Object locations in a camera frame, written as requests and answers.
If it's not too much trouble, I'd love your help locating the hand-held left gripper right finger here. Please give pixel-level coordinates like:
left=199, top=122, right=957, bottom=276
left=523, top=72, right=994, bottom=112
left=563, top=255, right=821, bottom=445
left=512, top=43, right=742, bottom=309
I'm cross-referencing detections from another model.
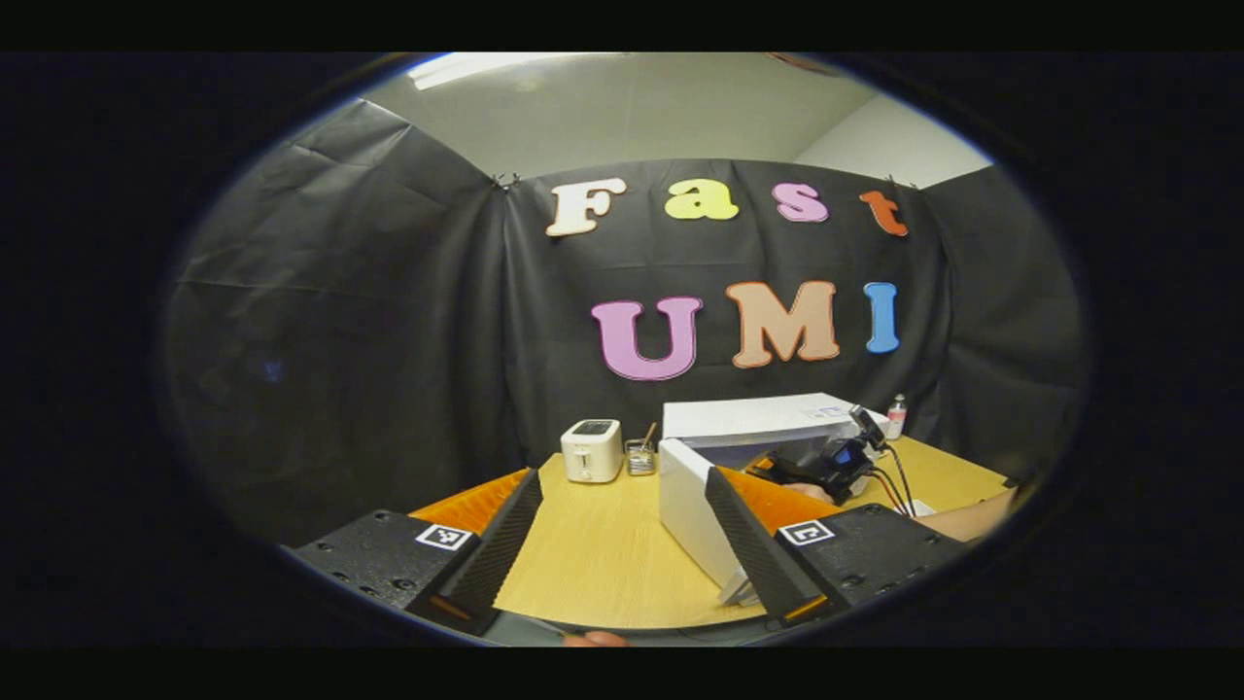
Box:
left=705, top=465, right=973, bottom=631

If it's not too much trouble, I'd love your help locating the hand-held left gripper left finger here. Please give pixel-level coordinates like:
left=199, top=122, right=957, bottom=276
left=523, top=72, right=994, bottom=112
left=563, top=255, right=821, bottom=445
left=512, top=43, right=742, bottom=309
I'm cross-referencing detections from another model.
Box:
left=292, top=467, right=543, bottom=638

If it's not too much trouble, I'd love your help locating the white microwave oven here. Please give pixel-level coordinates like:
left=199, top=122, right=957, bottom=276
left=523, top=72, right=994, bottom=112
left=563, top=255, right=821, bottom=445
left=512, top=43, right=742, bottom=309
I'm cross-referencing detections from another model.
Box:
left=658, top=392, right=890, bottom=609

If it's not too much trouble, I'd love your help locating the white toaster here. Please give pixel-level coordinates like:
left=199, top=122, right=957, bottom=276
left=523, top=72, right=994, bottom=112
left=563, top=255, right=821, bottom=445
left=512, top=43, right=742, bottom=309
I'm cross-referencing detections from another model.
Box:
left=561, top=419, right=625, bottom=484

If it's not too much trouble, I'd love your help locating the small jar with sticks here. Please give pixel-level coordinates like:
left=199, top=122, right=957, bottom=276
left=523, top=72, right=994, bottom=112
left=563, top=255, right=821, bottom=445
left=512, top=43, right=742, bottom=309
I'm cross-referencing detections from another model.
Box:
left=625, top=422, right=660, bottom=477

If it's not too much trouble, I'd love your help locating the black backdrop cloth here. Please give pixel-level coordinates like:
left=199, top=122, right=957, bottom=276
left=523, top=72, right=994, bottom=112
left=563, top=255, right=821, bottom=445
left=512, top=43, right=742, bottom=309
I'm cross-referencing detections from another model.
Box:
left=165, top=97, right=1085, bottom=545

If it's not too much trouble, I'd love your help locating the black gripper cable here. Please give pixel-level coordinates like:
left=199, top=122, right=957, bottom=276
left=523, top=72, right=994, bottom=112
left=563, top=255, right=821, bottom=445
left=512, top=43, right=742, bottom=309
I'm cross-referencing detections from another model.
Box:
left=870, top=442, right=919, bottom=516

